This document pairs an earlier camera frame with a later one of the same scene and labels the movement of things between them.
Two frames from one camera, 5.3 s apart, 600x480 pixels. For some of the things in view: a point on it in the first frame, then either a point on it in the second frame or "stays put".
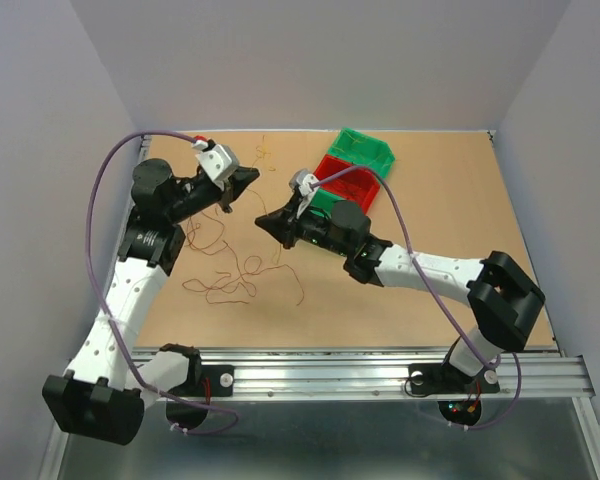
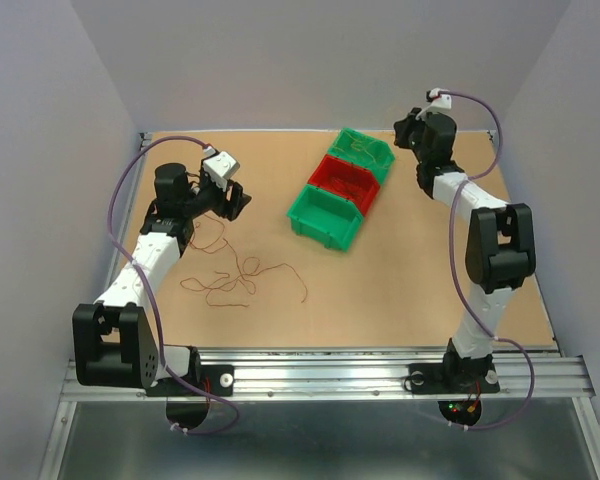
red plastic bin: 358,185 stays put
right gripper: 282,225 to 403,126
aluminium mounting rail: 368,373 stays put
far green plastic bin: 363,150 stays put
